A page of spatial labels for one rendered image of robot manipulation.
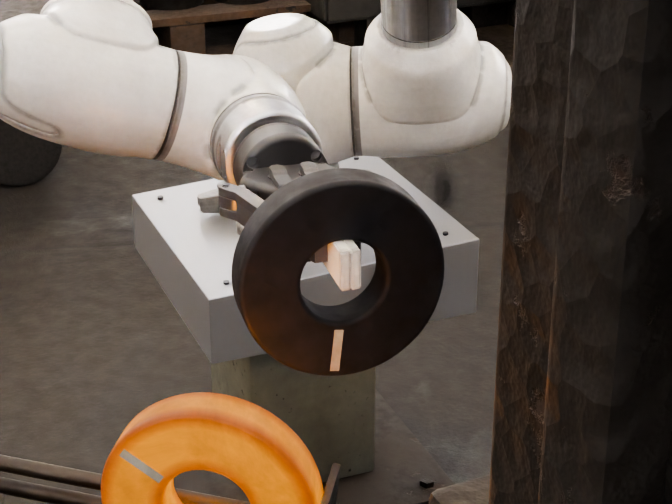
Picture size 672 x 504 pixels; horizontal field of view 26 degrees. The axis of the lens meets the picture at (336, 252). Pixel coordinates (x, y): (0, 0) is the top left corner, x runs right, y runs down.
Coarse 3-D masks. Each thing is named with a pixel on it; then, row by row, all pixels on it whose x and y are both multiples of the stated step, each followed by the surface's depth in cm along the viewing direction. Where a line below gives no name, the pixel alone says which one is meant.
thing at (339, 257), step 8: (328, 248) 105; (336, 248) 103; (344, 248) 103; (328, 256) 106; (336, 256) 103; (344, 256) 102; (328, 264) 106; (336, 264) 103; (344, 264) 102; (336, 272) 104; (344, 272) 102; (336, 280) 104; (344, 280) 103; (344, 288) 103
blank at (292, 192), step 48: (288, 192) 103; (336, 192) 102; (384, 192) 103; (240, 240) 104; (288, 240) 102; (336, 240) 103; (384, 240) 104; (432, 240) 105; (240, 288) 103; (288, 288) 104; (384, 288) 106; (432, 288) 107; (288, 336) 105; (336, 336) 106; (384, 336) 107
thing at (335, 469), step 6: (336, 468) 102; (330, 474) 102; (336, 474) 102; (330, 480) 101; (336, 480) 101; (330, 486) 100; (336, 486) 102; (324, 492) 100; (330, 492) 100; (336, 492) 103; (324, 498) 99; (330, 498) 99; (336, 498) 104
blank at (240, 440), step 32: (160, 416) 98; (192, 416) 97; (224, 416) 97; (256, 416) 98; (128, 448) 99; (160, 448) 99; (192, 448) 98; (224, 448) 98; (256, 448) 97; (288, 448) 98; (128, 480) 100; (160, 480) 100; (256, 480) 98; (288, 480) 98; (320, 480) 101
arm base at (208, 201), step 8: (208, 192) 208; (216, 192) 208; (200, 200) 209; (208, 200) 207; (216, 200) 207; (200, 208) 207; (208, 208) 208; (216, 208) 208; (240, 224) 202; (240, 232) 202
